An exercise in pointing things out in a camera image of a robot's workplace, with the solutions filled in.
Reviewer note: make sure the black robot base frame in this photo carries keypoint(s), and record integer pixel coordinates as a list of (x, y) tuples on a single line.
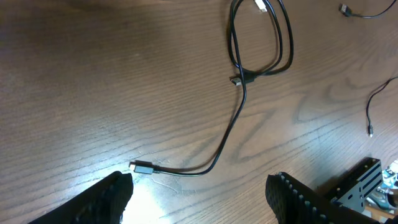
[(367, 186)]

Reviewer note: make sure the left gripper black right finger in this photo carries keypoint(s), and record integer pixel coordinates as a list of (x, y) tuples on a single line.
[(293, 202)]

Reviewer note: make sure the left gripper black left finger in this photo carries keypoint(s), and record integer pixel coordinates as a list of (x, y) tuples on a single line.
[(102, 203)]

